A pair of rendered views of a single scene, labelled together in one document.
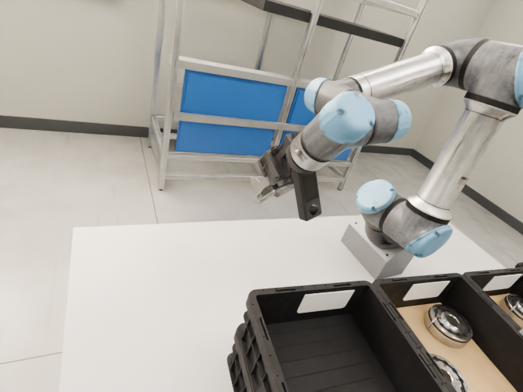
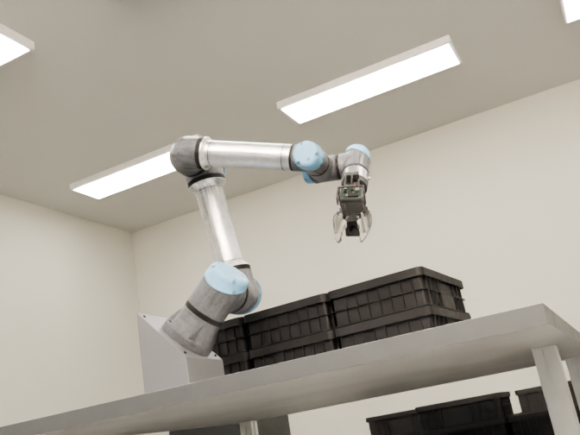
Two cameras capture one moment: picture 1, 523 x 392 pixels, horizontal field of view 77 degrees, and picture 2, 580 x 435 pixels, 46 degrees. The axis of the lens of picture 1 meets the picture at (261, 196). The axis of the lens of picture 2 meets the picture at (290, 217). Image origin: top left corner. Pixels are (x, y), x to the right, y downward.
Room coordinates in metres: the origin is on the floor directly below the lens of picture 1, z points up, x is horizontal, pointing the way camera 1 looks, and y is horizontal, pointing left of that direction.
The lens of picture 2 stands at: (1.77, 1.29, 0.53)
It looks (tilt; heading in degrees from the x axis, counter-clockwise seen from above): 18 degrees up; 235
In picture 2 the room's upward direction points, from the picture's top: 10 degrees counter-clockwise
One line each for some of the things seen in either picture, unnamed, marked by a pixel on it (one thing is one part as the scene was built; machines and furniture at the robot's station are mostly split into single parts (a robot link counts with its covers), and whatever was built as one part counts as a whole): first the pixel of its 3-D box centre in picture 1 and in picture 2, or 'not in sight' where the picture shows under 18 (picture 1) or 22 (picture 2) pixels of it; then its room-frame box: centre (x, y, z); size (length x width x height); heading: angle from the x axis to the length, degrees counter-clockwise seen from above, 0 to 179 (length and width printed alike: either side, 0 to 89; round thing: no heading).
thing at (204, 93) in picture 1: (231, 118); not in sight; (2.19, 0.36, 0.60); 0.72 x 0.03 x 0.56; 121
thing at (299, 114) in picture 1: (324, 127); not in sight; (2.61, -0.33, 0.60); 0.72 x 0.03 x 0.56; 121
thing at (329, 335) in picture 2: not in sight; (322, 362); (0.47, -0.52, 0.76); 0.40 x 0.30 x 0.12; 27
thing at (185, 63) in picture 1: (292, 81); not in sight; (2.43, 0.03, 0.91); 1.70 x 0.10 x 0.05; 121
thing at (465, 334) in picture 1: (451, 321); not in sight; (0.60, -0.53, 0.86); 0.10 x 0.10 x 0.01
